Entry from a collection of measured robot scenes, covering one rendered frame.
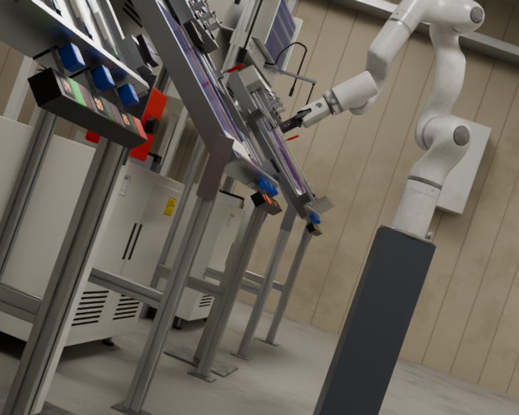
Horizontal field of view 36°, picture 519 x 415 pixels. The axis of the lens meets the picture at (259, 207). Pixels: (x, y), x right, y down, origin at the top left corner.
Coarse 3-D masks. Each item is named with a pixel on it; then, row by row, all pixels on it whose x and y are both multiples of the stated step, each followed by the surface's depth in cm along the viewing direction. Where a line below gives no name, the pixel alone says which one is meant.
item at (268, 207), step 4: (256, 192) 240; (260, 192) 240; (252, 196) 240; (256, 196) 240; (260, 196) 240; (252, 200) 240; (256, 200) 240; (260, 200) 240; (264, 200) 240; (256, 204) 240; (260, 204) 240; (264, 204) 243; (268, 204) 246; (260, 208) 247; (264, 208) 250; (268, 208) 254; (272, 208) 258; (276, 208) 262; (268, 212) 261; (272, 212) 266; (276, 212) 270
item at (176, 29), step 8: (168, 16) 227; (176, 24) 238; (176, 32) 226; (184, 40) 234; (184, 48) 224; (192, 56) 233; (192, 64) 222; (200, 64) 243; (200, 72) 231; (200, 80) 221; (208, 88) 231; (208, 96) 220; (216, 96) 238; (216, 104) 228; (216, 112) 217; (224, 112) 238; (224, 120) 226; (224, 128) 216; (232, 128) 236; (232, 136) 226; (240, 144) 233; (240, 152) 222
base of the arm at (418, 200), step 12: (408, 180) 266; (408, 192) 264; (420, 192) 261; (432, 192) 262; (408, 204) 262; (420, 204) 261; (432, 204) 263; (396, 216) 265; (408, 216) 262; (420, 216) 261; (396, 228) 263; (408, 228) 261; (420, 228) 261
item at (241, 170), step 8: (240, 160) 213; (248, 160) 221; (232, 168) 218; (240, 168) 222; (248, 168) 227; (256, 168) 233; (232, 176) 228; (240, 176) 232; (248, 176) 238; (256, 176) 244; (264, 176) 250; (248, 184) 249; (272, 184) 269
